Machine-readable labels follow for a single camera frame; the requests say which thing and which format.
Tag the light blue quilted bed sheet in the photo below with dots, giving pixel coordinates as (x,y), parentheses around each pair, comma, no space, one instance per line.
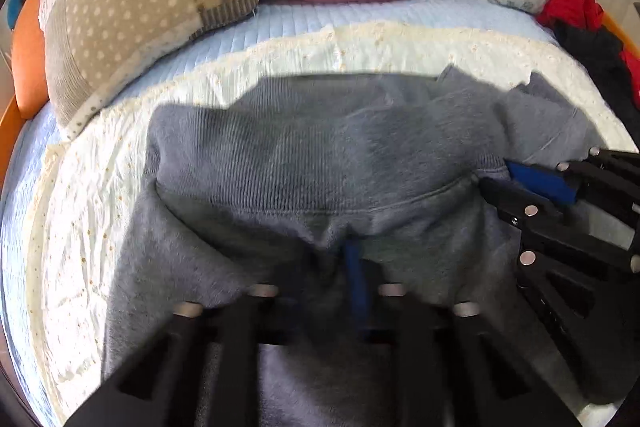
(300,27)

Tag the dark cloth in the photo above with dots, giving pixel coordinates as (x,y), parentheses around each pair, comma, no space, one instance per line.
(595,52)

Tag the beige dotted patchwork pillow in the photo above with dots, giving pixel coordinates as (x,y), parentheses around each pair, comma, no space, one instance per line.
(125,17)

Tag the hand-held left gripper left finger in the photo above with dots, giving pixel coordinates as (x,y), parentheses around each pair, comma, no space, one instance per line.
(240,332)

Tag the grey fleece sweater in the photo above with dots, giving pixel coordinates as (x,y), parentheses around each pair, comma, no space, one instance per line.
(300,167)

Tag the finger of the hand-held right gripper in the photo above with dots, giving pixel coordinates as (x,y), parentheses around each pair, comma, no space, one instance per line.
(540,182)
(560,232)

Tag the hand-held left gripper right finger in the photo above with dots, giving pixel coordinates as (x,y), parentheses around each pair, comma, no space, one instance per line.
(356,277)

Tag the pale floral blanket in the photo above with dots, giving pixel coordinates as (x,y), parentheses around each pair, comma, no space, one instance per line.
(90,207)

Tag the orange cushion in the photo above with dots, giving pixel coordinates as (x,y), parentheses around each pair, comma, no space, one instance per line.
(30,57)

